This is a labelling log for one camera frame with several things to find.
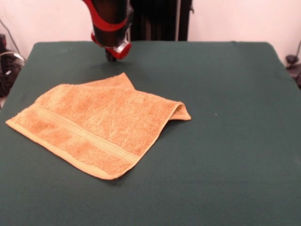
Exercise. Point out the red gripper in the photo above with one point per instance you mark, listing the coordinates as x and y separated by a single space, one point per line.
121 51

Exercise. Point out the orange terry towel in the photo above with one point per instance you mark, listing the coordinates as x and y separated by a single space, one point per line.
94 122

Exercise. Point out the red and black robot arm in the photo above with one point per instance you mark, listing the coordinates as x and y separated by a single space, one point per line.
110 21

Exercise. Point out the dark green table cloth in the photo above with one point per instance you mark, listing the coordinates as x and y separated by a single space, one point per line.
211 153

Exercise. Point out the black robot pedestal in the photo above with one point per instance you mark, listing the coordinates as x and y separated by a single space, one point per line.
162 21

